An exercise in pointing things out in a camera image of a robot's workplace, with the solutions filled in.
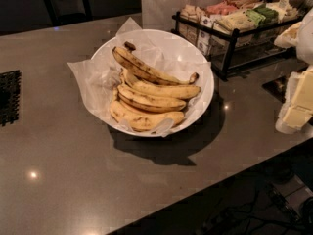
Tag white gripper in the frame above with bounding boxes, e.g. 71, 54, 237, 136
274, 8, 313, 134

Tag black grid mat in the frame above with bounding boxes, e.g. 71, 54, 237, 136
0, 70, 22, 126

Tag black wire snack rack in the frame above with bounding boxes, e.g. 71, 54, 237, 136
171, 12, 302, 81

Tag bottom yellow banana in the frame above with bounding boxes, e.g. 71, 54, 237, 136
110, 89, 185, 132

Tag black water dispenser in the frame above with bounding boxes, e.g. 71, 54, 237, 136
44, 0, 92, 26

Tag spotted yellow banana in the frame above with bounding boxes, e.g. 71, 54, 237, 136
112, 46, 200, 85

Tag white bowl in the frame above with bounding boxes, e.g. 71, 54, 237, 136
88, 28, 215, 138

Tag white paper liner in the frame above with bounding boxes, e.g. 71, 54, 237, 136
67, 16, 213, 139

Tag green snack packets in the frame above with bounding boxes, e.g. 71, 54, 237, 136
246, 5, 278, 26

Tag pink snack packets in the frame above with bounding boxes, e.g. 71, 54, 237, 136
206, 2, 238, 15

